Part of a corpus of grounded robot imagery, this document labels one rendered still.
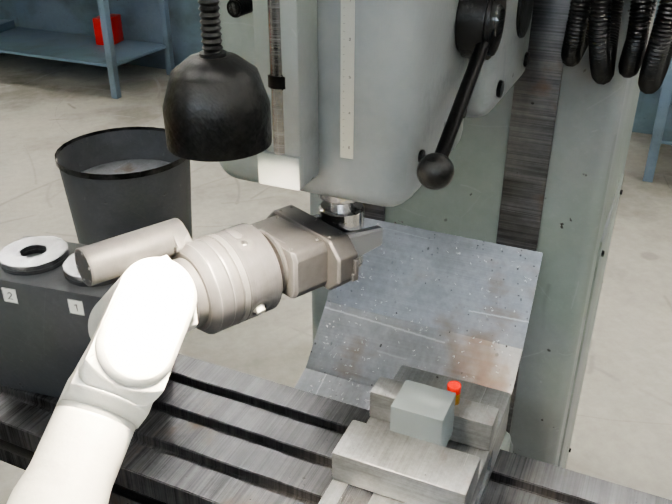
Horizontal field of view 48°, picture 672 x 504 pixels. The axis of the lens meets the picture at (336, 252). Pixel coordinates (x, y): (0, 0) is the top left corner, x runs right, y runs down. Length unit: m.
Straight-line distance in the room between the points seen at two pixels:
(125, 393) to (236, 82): 0.26
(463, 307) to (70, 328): 0.56
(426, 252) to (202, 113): 0.73
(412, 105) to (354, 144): 0.06
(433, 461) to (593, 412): 1.77
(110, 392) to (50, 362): 0.50
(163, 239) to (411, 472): 0.36
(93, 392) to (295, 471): 0.42
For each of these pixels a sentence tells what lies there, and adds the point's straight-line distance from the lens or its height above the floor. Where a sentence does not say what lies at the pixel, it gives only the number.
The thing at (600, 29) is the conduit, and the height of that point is 1.43.
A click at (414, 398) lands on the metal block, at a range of 0.86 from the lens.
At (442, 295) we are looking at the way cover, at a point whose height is 0.98.
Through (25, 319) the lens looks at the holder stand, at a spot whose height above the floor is 1.04.
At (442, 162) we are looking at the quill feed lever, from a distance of 0.60.
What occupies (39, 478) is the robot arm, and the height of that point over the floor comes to 1.19.
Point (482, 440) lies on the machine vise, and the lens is 0.91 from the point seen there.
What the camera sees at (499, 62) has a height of 1.40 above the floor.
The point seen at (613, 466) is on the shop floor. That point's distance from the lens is 2.41.
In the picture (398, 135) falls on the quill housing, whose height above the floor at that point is 1.38.
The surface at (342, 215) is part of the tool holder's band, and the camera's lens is 0.75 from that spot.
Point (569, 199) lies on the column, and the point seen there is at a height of 1.15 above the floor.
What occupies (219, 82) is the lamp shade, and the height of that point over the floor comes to 1.46.
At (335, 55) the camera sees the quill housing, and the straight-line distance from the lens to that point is 0.62.
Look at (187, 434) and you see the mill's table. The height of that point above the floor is 0.91.
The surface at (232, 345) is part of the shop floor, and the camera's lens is 2.76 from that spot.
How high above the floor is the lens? 1.60
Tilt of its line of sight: 29 degrees down
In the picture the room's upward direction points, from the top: straight up
